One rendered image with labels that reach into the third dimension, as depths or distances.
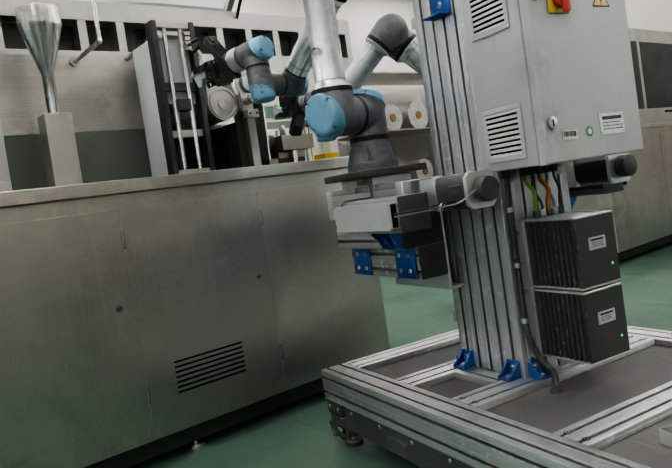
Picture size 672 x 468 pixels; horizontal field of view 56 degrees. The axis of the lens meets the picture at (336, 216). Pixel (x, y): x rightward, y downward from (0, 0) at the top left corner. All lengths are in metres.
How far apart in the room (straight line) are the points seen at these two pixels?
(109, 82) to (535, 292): 1.82
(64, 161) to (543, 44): 1.57
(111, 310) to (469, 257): 1.05
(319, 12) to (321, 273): 1.01
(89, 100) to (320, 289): 1.16
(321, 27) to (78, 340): 1.11
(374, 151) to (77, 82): 1.31
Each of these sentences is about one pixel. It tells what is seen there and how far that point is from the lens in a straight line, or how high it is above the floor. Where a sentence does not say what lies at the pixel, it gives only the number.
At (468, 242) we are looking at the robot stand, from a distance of 1.77.
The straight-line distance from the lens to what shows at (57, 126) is 2.34.
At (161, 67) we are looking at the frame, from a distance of 2.30.
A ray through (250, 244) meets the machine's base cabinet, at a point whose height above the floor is 0.63.
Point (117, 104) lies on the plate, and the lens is 2.71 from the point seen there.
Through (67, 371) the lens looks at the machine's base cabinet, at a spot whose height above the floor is 0.38.
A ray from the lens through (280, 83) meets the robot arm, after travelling 2.00.
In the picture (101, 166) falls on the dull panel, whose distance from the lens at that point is 2.64.
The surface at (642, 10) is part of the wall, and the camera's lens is 6.53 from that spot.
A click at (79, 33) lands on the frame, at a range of 2.74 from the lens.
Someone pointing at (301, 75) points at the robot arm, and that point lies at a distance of 2.04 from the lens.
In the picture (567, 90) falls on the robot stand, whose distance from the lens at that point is 1.55.
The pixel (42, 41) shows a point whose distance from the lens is 2.39.
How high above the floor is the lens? 0.77
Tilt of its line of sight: 2 degrees down
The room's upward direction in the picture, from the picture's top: 8 degrees counter-clockwise
